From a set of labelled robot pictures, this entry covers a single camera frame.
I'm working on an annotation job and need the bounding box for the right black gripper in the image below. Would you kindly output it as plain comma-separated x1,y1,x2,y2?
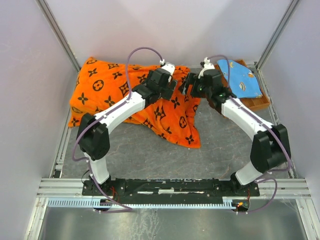
178,72,211,99

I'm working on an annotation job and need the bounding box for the orange patterned pillowcase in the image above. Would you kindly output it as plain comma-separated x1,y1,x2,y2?
68,57,201,149

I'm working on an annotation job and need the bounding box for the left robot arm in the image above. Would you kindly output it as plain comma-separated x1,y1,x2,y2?
76,63,177,195

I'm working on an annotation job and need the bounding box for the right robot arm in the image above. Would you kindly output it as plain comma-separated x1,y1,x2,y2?
179,69,292,196

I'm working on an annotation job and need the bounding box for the blue patterned cloth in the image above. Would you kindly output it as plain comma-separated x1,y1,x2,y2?
217,59,263,99

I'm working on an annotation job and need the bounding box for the brown wooden divided tray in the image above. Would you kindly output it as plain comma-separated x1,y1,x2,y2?
214,58,271,112

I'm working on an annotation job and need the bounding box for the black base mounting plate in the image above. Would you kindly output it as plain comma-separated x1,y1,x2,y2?
81,177,261,204

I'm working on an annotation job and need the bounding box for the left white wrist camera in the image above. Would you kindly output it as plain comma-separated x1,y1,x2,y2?
159,59,176,82

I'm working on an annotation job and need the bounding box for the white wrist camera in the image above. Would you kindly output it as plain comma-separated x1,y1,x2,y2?
198,57,216,79
159,59,176,82

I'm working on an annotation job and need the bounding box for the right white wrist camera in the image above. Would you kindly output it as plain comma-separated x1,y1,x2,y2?
198,57,216,79

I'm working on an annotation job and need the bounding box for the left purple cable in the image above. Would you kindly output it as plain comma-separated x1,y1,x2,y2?
71,46,166,214

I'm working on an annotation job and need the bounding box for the purple cable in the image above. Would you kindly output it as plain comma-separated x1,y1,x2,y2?
71,46,166,214
207,54,292,215

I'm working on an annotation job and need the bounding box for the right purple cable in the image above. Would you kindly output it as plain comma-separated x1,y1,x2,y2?
207,54,292,215

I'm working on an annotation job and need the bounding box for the light blue cable duct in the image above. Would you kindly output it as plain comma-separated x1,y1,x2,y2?
47,197,236,210

